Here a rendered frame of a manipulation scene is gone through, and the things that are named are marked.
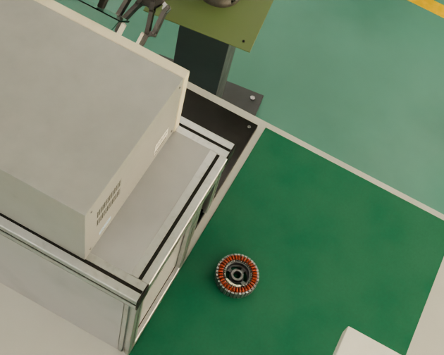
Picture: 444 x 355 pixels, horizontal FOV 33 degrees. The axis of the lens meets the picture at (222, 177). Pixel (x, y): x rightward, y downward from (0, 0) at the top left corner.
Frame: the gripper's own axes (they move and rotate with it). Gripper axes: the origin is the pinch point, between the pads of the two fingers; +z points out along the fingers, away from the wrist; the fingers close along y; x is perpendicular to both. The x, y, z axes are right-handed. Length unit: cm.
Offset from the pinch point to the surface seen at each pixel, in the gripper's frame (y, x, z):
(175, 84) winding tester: -32, 61, 10
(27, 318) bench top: -20, 32, 74
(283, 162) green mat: -56, -5, 10
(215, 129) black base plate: -34.2, -2.2, 10.8
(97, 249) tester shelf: -33, 59, 47
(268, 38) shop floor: -19, -122, -43
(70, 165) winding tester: -25, 74, 34
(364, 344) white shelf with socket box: -88, 63, 38
